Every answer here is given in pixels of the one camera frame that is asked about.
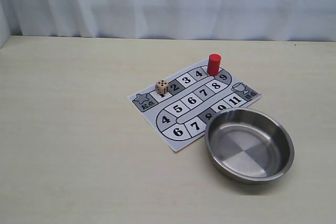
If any beige wooden die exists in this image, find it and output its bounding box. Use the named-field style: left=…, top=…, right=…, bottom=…
left=155, top=80, right=169, bottom=95

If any red cylinder game piece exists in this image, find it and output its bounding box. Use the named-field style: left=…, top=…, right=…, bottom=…
left=207, top=54, right=222, bottom=76

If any paper number game board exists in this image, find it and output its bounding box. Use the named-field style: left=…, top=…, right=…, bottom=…
left=128, top=59, right=261, bottom=152

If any stainless steel round bowl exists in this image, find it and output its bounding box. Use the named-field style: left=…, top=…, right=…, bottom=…
left=204, top=108, right=295, bottom=185

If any white curtain backdrop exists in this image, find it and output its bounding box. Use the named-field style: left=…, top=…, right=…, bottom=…
left=1, top=0, right=335, bottom=43

